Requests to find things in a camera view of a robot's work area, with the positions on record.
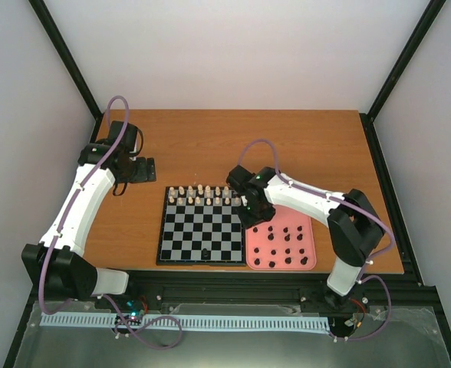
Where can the black king piece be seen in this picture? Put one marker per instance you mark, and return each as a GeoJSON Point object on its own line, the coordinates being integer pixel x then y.
{"type": "Point", "coordinates": [205, 254]}

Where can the pink tray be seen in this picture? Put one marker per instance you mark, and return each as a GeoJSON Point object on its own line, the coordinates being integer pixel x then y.
{"type": "Point", "coordinates": [288, 234]}

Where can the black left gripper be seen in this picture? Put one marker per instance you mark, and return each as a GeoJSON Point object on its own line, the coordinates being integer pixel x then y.
{"type": "Point", "coordinates": [144, 175]}

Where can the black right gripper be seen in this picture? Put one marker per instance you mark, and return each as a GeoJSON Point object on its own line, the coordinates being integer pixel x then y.
{"type": "Point", "coordinates": [248, 221]}

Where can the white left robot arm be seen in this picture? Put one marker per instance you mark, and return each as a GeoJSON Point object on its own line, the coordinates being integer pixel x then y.
{"type": "Point", "coordinates": [56, 264]}

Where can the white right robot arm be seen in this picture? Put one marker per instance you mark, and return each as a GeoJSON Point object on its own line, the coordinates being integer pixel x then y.
{"type": "Point", "coordinates": [354, 226]}

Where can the black white chess board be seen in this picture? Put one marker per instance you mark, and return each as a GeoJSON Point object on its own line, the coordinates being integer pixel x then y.
{"type": "Point", "coordinates": [187, 229]}

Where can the light blue cable duct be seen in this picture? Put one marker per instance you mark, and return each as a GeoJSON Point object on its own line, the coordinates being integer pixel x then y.
{"type": "Point", "coordinates": [194, 323]}

